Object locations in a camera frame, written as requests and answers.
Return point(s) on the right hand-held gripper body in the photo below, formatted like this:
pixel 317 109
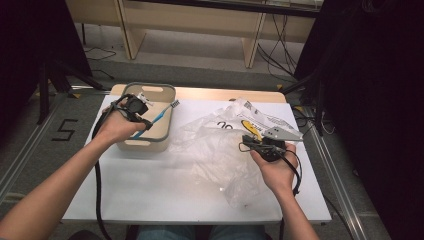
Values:
pixel 271 150

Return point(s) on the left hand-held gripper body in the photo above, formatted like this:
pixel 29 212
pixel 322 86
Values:
pixel 135 105

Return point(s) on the beige basket with grey rim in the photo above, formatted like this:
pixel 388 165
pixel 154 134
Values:
pixel 160 136

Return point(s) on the clear plastic bag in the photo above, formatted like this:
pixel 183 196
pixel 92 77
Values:
pixel 213 150

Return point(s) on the person's right hand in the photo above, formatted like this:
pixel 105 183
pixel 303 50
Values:
pixel 278 175

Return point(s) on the person's left hand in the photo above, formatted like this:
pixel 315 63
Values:
pixel 115 128

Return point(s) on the black metal stand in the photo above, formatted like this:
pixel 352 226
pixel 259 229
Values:
pixel 43 93
pixel 318 96

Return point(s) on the white board sheet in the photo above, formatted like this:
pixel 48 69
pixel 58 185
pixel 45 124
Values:
pixel 160 200

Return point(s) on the light wooden shelf unit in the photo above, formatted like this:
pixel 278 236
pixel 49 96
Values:
pixel 186 20

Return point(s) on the black curtain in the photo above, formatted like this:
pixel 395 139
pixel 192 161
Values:
pixel 373 100
pixel 30 40

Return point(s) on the aluminium floor rail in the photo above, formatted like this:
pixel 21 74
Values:
pixel 336 186
pixel 30 146

